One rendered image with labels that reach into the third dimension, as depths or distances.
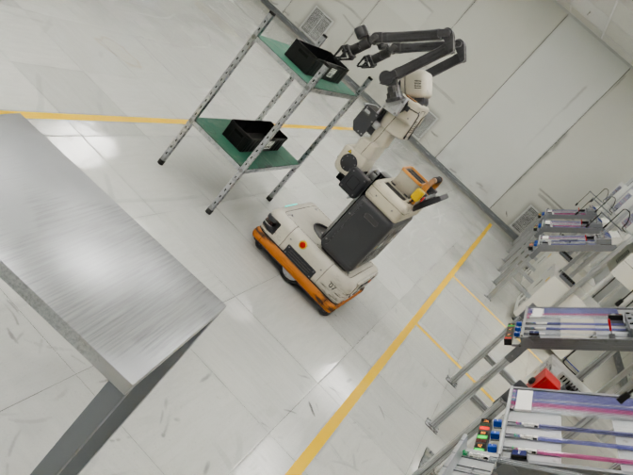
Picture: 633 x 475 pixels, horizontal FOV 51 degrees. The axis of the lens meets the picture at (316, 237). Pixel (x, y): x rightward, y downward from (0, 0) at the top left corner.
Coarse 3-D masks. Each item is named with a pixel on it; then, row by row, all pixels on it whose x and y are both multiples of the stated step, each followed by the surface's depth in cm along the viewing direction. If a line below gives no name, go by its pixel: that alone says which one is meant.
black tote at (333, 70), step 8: (296, 40) 373; (288, 48) 375; (296, 48) 373; (304, 48) 372; (312, 48) 398; (320, 48) 408; (288, 56) 375; (296, 56) 374; (304, 56) 372; (312, 56) 371; (320, 56) 417; (328, 56) 426; (296, 64) 374; (304, 64) 373; (312, 64) 371; (320, 64) 379; (336, 64) 425; (304, 72) 373; (312, 72) 379; (328, 72) 397; (336, 72) 408; (344, 72) 418; (328, 80) 408; (336, 80) 420
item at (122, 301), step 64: (0, 128) 154; (0, 192) 137; (64, 192) 152; (0, 256) 123; (64, 256) 135; (128, 256) 150; (64, 320) 122; (128, 320) 134; (192, 320) 149; (128, 384) 121; (64, 448) 128
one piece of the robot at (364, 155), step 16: (384, 112) 382; (416, 112) 369; (384, 128) 382; (400, 128) 379; (352, 144) 395; (368, 144) 383; (384, 144) 386; (336, 160) 391; (352, 160) 388; (368, 160) 389
